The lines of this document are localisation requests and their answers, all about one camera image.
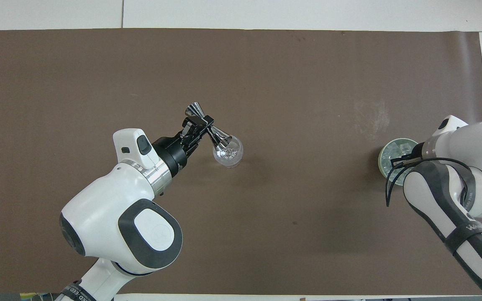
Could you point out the clear round glass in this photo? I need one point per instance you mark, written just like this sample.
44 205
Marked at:
233 161

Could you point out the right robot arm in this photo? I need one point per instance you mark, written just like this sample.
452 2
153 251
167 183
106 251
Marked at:
429 196

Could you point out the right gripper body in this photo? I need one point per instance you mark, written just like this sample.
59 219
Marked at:
418 152

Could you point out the silver double cone jigger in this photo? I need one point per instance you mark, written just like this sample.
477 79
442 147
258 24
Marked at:
221 140

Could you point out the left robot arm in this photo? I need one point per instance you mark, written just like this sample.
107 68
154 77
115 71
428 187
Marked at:
111 209

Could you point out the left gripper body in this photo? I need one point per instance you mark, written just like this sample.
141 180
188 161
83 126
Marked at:
174 152

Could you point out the pale green ice cup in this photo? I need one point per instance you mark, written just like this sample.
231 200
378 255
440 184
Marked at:
387 154

